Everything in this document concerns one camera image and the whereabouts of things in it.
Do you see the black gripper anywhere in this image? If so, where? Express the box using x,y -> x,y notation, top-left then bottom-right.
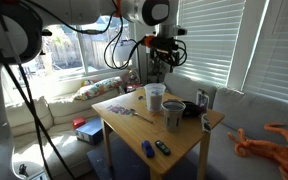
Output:
149,35 -> 181,73

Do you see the clear plastic cup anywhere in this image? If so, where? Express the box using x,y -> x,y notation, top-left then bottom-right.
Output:
143,82 -> 167,114

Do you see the silver metal cup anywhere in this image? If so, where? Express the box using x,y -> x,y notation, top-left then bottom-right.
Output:
161,99 -> 187,134

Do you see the green potted plant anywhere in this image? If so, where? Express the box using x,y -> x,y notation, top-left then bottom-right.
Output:
148,54 -> 167,84

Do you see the white window blind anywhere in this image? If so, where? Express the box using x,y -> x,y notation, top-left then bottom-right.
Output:
241,0 -> 288,107
175,0 -> 247,88

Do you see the red and white toy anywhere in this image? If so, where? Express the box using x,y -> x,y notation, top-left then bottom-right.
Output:
122,69 -> 142,94

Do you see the arc lamp with white shade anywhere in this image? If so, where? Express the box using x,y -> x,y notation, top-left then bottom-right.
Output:
111,39 -> 142,82

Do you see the black bowl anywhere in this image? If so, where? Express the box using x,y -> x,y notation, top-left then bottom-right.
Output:
180,100 -> 203,119

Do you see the metal spoon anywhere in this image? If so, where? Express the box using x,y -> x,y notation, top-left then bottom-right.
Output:
129,108 -> 154,125

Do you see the white pouch with dark label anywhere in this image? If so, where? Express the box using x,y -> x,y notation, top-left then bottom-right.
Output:
200,113 -> 213,134

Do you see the wooden table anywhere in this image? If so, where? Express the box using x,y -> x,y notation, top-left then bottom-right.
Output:
91,87 -> 226,180

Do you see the gray sofa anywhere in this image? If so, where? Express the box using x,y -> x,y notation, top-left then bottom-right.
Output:
163,72 -> 288,180

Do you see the blue box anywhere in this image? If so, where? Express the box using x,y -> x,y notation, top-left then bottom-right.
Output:
74,117 -> 105,146

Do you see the red box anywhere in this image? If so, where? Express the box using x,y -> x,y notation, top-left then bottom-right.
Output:
71,116 -> 87,131

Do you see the dark floor rug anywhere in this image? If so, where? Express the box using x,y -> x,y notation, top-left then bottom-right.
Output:
86,136 -> 218,180

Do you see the orange octopus plush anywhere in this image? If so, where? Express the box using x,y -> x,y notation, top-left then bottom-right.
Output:
226,122 -> 288,180

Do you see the cream sofa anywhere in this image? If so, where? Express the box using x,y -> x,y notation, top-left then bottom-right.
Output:
3,87 -> 122,180

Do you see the white window frame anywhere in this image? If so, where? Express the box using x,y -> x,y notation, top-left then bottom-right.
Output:
3,13 -> 142,89

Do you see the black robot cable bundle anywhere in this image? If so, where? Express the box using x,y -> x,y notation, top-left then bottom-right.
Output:
0,0 -> 189,180

